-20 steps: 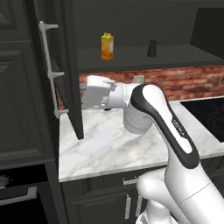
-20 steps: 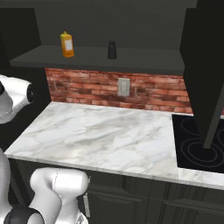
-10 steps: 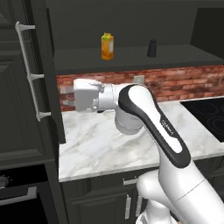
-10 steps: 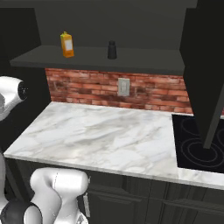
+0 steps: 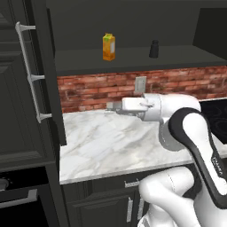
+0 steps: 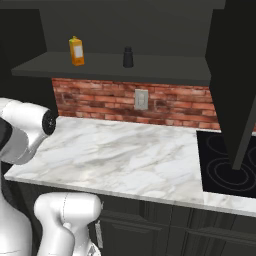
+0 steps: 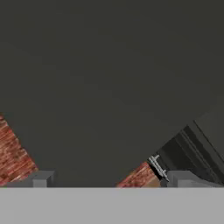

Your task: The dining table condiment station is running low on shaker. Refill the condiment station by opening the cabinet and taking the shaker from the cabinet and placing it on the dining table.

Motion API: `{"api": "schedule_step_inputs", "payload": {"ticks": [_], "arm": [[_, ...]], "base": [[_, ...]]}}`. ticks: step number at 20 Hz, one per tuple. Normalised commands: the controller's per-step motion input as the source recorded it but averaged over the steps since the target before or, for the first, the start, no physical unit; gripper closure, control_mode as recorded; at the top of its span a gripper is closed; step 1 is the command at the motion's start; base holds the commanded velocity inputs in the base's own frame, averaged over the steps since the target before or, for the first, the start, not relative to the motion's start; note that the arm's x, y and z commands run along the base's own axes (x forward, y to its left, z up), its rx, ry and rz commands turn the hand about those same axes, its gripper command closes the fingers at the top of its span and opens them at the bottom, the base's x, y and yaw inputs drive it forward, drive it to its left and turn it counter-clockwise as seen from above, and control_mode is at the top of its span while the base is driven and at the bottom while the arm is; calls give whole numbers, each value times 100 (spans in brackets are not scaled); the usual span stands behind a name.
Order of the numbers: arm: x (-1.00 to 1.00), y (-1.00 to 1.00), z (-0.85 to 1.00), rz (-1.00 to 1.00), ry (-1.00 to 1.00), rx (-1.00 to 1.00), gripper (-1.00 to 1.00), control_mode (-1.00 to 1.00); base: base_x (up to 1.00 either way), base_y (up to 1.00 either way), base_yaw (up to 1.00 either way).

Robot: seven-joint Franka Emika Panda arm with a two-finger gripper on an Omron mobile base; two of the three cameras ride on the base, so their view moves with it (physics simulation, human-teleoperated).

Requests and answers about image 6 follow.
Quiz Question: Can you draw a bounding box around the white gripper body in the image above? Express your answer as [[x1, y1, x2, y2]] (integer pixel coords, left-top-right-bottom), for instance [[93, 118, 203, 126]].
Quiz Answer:
[[78, 238, 102, 256]]

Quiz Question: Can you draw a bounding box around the black shaker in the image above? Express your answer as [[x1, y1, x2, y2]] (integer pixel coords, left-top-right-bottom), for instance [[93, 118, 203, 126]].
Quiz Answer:
[[122, 46, 135, 69]]

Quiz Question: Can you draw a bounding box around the dark cabinet door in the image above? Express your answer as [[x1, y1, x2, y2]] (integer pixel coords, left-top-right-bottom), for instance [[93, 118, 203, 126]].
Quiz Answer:
[[204, 0, 256, 171]]

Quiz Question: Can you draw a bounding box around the dark base cupboard door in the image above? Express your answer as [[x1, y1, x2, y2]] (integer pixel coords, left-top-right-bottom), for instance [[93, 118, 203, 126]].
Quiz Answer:
[[179, 216, 256, 256], [98, 209, 178, 256]]

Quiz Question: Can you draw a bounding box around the black hob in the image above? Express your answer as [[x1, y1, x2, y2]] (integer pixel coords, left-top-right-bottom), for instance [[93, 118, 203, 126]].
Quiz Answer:
[[195, 129, 256, 200]]

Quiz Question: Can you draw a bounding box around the orange juice carton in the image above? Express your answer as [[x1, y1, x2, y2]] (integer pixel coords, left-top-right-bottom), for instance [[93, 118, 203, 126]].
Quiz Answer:
[[68, 35, 86, 67]]

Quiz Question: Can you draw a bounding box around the grey wall socket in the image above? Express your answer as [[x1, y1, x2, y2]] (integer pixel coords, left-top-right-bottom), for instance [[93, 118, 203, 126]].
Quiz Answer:
[[133, 88, 150, 111]]

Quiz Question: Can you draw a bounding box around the dark wall cabinet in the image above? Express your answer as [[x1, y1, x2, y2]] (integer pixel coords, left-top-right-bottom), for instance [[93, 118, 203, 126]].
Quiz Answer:
[[10, 0, 228, 87]]

